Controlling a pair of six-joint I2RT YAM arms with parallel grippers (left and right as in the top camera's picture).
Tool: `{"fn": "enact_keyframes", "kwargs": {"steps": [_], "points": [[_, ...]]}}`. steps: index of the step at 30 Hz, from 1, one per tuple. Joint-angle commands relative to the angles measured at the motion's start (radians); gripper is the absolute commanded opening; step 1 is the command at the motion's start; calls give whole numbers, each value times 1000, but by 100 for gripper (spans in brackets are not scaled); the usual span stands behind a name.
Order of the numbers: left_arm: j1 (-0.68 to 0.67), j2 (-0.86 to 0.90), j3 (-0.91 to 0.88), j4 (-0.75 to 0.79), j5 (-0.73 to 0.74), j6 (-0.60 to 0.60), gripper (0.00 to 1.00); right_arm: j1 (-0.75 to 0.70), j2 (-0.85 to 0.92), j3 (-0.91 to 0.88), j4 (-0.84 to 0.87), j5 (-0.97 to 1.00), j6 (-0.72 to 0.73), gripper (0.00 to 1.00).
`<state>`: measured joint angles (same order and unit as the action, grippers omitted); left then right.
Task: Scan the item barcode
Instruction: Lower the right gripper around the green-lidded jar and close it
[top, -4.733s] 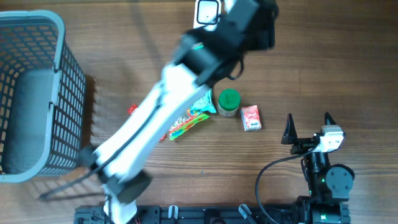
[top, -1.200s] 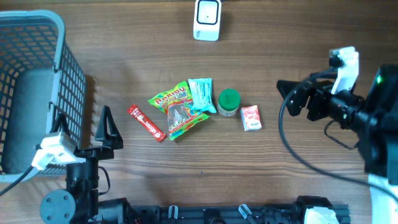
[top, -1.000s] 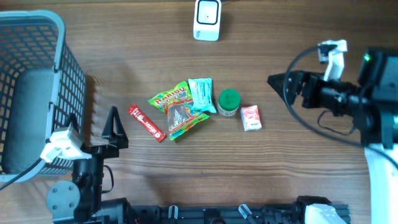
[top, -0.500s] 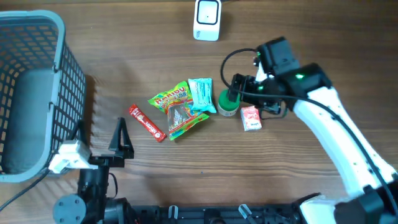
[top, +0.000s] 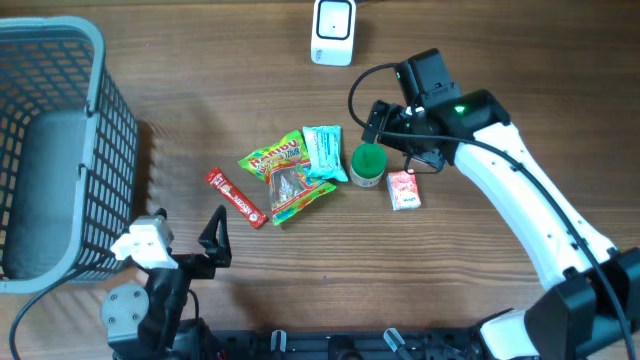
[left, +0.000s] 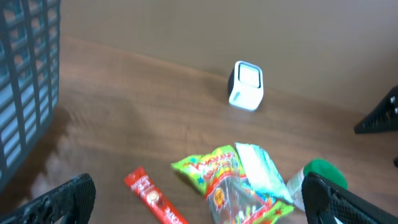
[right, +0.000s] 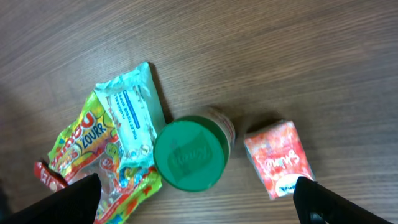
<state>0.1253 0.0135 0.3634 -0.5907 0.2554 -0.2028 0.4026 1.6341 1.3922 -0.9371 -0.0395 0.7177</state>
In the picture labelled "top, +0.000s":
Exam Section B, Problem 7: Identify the red pocket tissue pack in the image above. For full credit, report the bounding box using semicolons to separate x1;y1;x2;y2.
386;169;421;211

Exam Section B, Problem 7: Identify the red Nescafe stick sachet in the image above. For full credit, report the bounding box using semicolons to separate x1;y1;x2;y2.
206;167;268;229

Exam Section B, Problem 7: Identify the green lid plastic jar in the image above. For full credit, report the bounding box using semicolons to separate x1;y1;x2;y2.
350;143;387;188

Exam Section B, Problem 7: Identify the Haribo gummy candy bag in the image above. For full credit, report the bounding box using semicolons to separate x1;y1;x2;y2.
238;130;336;226

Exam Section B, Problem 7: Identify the mint green tissue pack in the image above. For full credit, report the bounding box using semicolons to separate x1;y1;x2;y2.
303;125;348;182

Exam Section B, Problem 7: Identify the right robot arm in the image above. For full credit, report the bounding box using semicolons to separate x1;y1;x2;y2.
362;49;639;359

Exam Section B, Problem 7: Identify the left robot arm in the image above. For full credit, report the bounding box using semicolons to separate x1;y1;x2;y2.
101;206;232;359

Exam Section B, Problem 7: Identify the white barcode scanner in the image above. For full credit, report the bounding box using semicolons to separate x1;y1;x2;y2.
310;0;357;67

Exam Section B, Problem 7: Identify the grey plastic shopping basket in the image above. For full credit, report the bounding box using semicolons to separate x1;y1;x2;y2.
1;16;139;294

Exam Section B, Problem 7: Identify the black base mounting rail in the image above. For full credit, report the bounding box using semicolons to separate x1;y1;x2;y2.
200;328;487;360

